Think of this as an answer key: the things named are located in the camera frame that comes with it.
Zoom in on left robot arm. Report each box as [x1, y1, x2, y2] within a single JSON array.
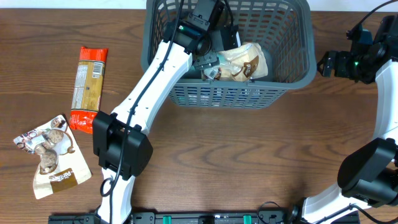
[[93, 1, 238, 223]]

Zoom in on teal snack packet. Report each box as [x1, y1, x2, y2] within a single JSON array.
[[216, 51, 237, 66]]

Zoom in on grey plastic lattice basket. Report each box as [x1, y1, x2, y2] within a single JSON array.
[[141, 0, 318, 110]]

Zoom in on black cable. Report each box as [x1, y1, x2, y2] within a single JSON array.
[[348, 0, 398, 32], [99, 0, 186, 224]]

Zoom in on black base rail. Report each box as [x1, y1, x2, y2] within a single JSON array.
[[48, 208, 361, 224]]

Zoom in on left black cable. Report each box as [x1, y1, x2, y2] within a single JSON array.
[[99, 0, 186, 224]]

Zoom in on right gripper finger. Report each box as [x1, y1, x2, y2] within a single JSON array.
[[317, 60, 335, 77], [317, 50, 338, 65]]

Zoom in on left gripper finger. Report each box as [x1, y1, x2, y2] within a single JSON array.
[[193, 50, 220, 70], [211, 25, 241, 52]]

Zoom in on small white brown food bag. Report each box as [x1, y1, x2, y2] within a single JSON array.
[[201, 42, 269, 82]]

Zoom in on orange spaghetti packet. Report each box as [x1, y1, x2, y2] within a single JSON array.
[[70, 46, 108, 134]]

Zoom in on right black cable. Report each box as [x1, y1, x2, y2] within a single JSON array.
[[348, 0, 398, 32]]

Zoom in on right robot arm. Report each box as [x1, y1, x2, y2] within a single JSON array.
[[286, 15, 397, 223]]

